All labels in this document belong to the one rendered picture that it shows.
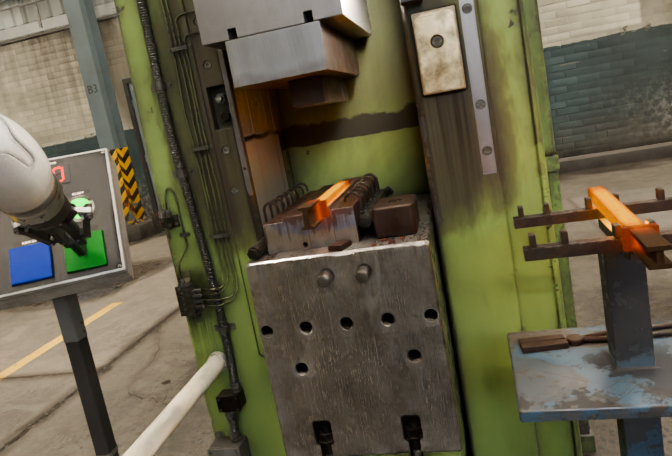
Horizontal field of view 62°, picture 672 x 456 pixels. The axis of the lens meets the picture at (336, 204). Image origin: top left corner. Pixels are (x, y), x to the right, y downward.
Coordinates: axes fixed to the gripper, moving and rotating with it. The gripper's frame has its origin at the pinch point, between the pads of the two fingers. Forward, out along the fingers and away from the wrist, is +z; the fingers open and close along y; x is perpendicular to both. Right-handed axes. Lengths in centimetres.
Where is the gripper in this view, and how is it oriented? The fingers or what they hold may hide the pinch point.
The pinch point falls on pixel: (76, 242)
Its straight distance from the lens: 117.4
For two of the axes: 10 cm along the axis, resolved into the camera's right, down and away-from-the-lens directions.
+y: 9.6, -2.1, 2.1
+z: -1.1, 3.9, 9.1
